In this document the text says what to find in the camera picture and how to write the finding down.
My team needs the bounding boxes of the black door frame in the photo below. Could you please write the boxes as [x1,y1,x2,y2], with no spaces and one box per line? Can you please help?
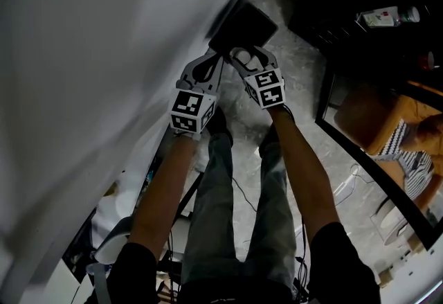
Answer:
[314,69,437,251]

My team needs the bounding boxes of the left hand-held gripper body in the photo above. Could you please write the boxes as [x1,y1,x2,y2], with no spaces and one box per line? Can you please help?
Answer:
[168,52,224,141]

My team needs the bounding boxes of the person's black shirt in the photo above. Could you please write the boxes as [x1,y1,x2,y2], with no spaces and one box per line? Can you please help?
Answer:
[109,222,381,304]

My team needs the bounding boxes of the black square trash bin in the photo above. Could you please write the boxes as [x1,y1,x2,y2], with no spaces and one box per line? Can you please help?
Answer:
[208,1,280,55]

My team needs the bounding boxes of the person's black right shoe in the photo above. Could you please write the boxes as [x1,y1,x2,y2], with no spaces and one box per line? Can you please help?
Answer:
[258,124,278,157]

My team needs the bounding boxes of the white plastic bag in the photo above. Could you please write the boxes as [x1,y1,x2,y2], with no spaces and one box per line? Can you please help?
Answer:
[98,170,153,227]

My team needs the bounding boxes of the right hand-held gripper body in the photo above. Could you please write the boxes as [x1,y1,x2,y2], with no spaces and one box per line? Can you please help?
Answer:
[230,46,287,111]

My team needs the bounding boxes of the black cable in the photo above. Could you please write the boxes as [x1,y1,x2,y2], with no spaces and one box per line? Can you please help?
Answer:
[230,174,259,214]

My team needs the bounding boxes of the white board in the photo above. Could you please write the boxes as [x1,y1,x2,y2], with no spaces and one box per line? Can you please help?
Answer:
[377,247,443,304]

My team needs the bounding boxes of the person's grey jeans legs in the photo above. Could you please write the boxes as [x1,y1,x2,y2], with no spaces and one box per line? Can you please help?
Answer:
[179,132,299,295]

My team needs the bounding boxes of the white cable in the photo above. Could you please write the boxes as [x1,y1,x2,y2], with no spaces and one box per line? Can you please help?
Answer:
[333,163,375,207]

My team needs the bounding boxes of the clear bottle white label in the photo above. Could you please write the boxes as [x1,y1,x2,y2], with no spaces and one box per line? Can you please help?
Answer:
[356,6,422,28]

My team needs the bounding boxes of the person's black left shoe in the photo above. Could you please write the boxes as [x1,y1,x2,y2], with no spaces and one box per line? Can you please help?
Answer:
[206,107,232,139]

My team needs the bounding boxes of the person's left forearm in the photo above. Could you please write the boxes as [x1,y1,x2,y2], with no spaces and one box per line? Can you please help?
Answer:
[128,132,199,257]

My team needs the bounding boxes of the black white striped cushion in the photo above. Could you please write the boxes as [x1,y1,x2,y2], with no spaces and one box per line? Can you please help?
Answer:
[374,118,435,200]

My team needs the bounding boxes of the black cabinet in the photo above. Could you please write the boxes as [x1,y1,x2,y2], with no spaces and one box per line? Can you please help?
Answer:
[289,0,443,89]

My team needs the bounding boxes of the person's right forearm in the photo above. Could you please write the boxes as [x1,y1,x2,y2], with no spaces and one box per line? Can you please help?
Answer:
[268,107,343,244]

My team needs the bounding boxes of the person's black shoe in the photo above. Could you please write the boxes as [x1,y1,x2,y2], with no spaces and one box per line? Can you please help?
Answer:
[258,124,278,157]
[206,107,232,139]

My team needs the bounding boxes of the white fridge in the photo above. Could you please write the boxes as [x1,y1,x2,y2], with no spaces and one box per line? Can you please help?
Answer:
[0,0,264,296]

